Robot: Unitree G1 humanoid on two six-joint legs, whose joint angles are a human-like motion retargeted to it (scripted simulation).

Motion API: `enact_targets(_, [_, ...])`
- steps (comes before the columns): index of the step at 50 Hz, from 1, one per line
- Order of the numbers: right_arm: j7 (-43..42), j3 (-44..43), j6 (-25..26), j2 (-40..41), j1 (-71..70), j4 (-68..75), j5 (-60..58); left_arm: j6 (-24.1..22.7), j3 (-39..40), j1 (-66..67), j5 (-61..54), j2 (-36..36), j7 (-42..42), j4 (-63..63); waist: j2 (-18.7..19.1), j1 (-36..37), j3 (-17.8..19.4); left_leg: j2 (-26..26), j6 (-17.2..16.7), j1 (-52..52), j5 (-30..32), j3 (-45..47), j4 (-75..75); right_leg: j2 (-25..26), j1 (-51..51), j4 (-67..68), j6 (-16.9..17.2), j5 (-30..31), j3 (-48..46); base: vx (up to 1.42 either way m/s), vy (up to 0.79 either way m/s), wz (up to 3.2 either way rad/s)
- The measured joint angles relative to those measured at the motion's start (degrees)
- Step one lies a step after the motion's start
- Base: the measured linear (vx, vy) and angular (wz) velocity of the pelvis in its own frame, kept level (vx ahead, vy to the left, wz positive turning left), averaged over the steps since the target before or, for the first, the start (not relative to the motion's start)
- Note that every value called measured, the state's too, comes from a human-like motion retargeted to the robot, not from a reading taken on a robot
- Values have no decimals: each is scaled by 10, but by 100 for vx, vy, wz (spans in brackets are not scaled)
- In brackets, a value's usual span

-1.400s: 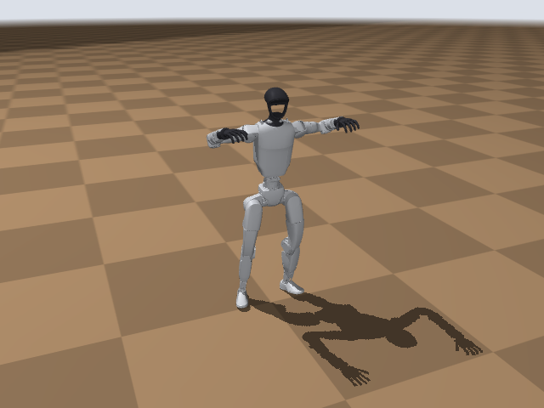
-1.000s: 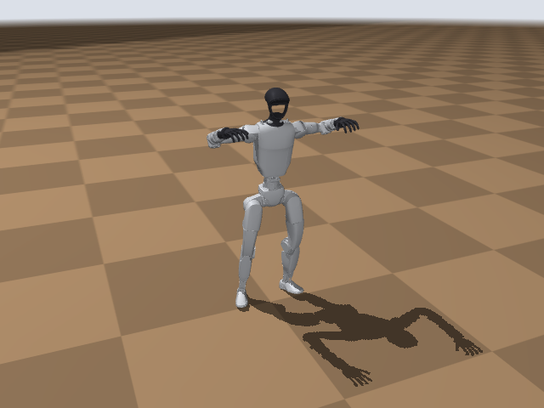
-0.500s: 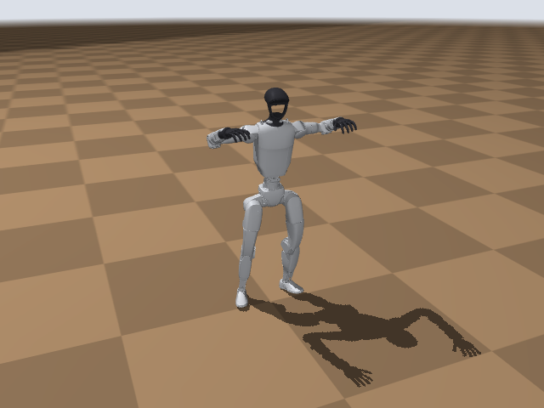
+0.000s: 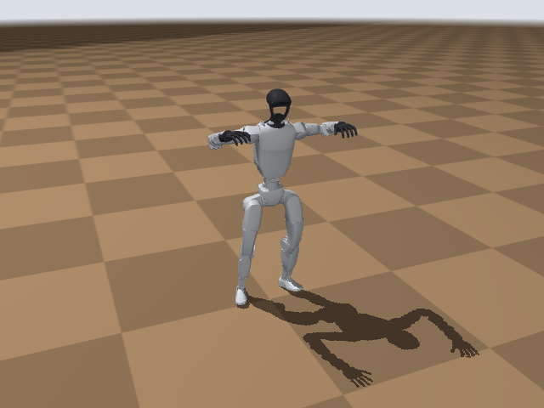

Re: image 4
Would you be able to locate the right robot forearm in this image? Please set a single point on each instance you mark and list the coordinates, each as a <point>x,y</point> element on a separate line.
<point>214,140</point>

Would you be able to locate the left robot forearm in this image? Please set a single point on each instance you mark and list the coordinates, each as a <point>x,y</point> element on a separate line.
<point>330,126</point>

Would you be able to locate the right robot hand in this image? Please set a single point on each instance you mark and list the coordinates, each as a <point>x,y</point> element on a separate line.
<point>227,136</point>

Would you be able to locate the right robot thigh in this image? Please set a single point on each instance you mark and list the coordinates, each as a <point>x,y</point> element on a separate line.
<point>252,206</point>

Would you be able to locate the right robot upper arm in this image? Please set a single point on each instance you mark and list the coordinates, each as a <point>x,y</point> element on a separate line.
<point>252,130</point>

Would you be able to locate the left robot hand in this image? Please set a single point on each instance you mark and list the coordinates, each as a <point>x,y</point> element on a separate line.
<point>342,126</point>

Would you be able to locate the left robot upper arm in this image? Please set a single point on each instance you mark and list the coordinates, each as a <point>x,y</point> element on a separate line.
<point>307,129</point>

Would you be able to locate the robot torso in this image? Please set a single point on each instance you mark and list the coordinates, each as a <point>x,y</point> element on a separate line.
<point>272,153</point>

